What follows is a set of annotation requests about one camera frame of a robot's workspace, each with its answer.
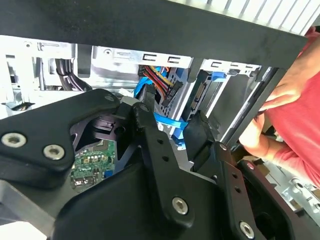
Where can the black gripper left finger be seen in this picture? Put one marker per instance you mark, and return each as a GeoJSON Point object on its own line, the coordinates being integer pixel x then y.
{"type": "Point", "coordinates": [37, 130]}

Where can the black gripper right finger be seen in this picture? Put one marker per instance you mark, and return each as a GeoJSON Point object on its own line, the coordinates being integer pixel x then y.
{"type": "Point", "coordinates": [232, 190]}

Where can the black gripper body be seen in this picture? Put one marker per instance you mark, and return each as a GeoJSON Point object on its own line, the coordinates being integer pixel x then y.
{"type": "Point", "coordinates": [112, 212]}

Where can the hard disk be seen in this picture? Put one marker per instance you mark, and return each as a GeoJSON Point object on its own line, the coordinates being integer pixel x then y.
{"type": "Point", "coordinates": [217, 76]}

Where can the person's left hand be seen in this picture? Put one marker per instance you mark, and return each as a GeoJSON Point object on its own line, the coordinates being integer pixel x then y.
{"type": "Point", "coordinates": [257, 140]}

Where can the person's right hand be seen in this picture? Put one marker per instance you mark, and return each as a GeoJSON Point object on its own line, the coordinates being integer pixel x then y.
{"type": "Point", "coordinates": [292, 85]}

